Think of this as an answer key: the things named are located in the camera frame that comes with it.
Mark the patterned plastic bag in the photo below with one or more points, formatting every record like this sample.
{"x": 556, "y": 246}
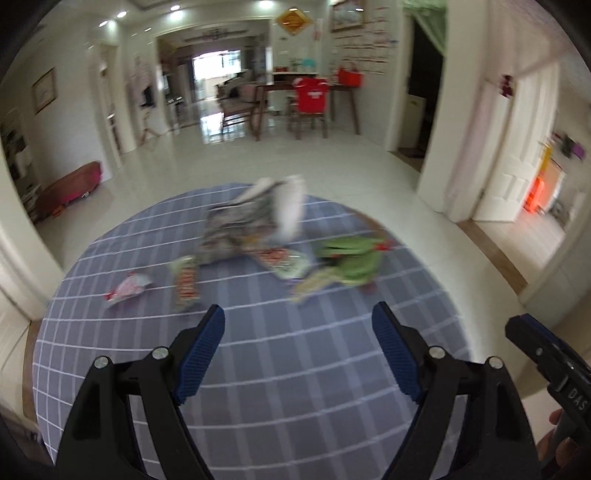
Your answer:
{"x": 226, "y": 230}

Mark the large framed painting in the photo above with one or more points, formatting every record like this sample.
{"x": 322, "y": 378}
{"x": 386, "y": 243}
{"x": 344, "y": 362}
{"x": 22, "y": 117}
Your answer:
{"x": 346, "y": 16}

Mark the small framed wall picture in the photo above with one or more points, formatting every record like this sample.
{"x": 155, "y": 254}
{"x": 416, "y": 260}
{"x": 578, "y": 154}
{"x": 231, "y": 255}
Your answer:
{"x": 44, "y": 90}

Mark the yellow board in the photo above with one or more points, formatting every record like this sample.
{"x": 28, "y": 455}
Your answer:
{"x": 545, "y": 161}

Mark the dark wooden dining table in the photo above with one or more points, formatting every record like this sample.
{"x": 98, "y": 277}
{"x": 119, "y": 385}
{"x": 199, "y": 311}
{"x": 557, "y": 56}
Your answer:
{"x": 272, "y": 87}

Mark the teal container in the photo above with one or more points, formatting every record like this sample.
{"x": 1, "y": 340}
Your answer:
{"x": 307, "y": 64}

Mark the red green snack wrapper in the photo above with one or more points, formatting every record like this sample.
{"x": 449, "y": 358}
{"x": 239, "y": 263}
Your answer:
{"x": 186, "y": 286}

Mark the red shirt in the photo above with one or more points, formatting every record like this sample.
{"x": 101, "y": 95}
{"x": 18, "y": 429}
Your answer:
{"x": 313, "y": 97}

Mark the orange plastic stool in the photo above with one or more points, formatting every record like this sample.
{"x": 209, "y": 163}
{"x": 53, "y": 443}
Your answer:
{"x": 534, "y": 196}

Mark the pale yellow vegetable peel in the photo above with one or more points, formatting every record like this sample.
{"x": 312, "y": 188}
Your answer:
{"x": 314, "y": 284}

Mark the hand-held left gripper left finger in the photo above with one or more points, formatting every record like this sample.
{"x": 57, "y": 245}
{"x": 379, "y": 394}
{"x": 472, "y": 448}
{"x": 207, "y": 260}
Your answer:
{"x": 201, "y": 355}

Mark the red gold diamond wall decoration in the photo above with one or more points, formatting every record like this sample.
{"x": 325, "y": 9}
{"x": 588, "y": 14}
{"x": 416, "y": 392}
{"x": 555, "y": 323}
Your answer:
{"x": 295, "y": 19}

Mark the group of ceiling spotlights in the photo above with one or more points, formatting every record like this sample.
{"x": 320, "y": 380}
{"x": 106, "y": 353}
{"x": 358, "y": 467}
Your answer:
{"x": 121, "y": 14}

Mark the dark red bow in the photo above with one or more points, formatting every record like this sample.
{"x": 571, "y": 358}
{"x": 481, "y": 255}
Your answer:
{"x": 506, "y": 85}

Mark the wooden dining chair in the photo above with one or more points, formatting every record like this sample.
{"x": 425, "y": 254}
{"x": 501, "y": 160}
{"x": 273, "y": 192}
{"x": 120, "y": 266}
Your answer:
{"x": 235, "y": 110}

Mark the group of wall certificates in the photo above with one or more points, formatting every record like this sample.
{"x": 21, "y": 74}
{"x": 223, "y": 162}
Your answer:
{"x": 364, "y": 46}

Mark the pink lace door curtain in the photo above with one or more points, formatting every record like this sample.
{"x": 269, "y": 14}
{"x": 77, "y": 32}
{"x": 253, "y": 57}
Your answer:
{"x": 475, "y": 134}

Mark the green plush toy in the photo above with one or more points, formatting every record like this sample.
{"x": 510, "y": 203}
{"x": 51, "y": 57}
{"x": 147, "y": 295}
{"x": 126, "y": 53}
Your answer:
{"x": 358, "y": 265}

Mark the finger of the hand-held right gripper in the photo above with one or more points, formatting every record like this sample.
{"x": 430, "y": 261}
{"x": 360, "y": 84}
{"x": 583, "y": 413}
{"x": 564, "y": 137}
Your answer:
{"x": 542, "y": 330}
{"x": 524, "y": 337}

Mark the green curtain valance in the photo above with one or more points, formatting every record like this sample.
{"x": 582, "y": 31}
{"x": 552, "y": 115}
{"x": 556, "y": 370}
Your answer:
{"x": 429, "y": 23}

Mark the wooden chair with shirt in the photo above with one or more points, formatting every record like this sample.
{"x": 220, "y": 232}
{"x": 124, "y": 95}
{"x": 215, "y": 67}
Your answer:
{"x": 307, "y": 116}

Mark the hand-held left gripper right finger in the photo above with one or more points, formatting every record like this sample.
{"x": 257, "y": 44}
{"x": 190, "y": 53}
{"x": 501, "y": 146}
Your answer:
{"x": 397, "y": 355}

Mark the person's right hand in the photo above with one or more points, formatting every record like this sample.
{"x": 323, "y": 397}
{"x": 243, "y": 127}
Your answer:
{"x": 549, "y": 452}

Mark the white panelled door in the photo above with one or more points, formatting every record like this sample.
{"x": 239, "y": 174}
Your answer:
{"x": 512, "y": 161}

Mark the pink wrapper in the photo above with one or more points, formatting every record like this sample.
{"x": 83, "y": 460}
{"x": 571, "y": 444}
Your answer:
{"x": 129, "y": 288}

